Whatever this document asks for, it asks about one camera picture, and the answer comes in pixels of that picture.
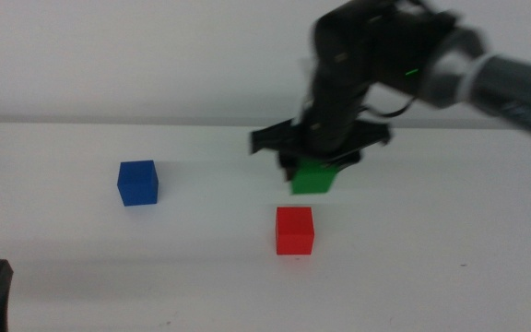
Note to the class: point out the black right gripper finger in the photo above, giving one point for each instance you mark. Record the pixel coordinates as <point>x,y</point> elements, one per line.
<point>347,161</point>
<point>288,167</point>

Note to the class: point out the green cube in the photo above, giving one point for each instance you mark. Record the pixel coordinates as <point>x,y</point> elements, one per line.
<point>312,181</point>

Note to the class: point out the red cube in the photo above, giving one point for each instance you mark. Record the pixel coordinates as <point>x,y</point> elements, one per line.
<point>294,231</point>

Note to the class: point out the blue cube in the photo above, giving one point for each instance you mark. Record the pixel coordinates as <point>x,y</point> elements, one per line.
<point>137,183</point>

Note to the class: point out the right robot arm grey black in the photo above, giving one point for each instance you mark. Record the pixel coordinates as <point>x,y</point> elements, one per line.
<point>514,87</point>

